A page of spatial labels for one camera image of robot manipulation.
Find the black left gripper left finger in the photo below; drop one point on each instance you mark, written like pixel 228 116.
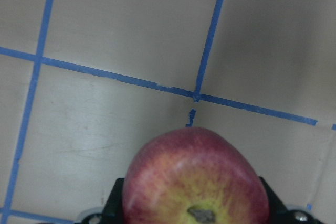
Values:
pixel 112 211

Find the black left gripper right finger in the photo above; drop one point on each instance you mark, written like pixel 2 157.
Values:
pixel 278 212

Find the red yellow apple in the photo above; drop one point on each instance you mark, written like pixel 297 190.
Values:
pixel 192 175

